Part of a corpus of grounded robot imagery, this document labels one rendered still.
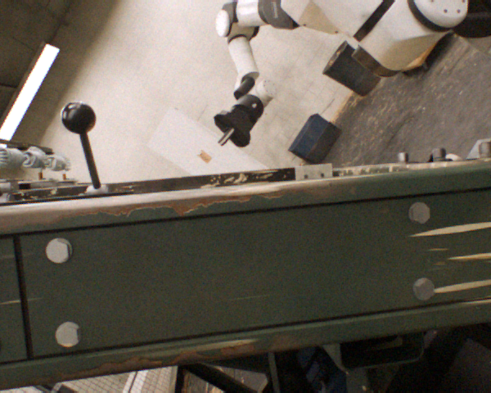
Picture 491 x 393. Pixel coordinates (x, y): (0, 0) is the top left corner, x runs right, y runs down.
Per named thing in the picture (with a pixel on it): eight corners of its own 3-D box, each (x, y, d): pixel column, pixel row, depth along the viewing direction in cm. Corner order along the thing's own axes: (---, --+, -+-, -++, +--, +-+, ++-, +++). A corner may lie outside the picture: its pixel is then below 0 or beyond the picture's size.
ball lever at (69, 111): (113, 207, 48) (88, 106, 41) (83, 210, 48) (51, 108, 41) (117, 191, 51) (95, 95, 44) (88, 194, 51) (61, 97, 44)
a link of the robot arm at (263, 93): (248, 128, 120) (262, 110, 128) (270, 110, 113) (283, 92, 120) (223, 101, 118) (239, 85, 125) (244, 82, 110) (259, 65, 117)
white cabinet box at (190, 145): (306, 195, 485) (170, 106, 460) (281, 232, 493) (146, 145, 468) (298, 187, 545) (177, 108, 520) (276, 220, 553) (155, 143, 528)
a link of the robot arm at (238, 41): (231, 77, 124) (213, 28, 128) (257, 76, 129) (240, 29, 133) (245, 57, 115) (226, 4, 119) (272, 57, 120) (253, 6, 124)
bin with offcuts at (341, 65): (391, 65, 481) (350, 35, 474) (367, 99, 488) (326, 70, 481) (376, 70, 532) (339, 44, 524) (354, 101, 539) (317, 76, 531)
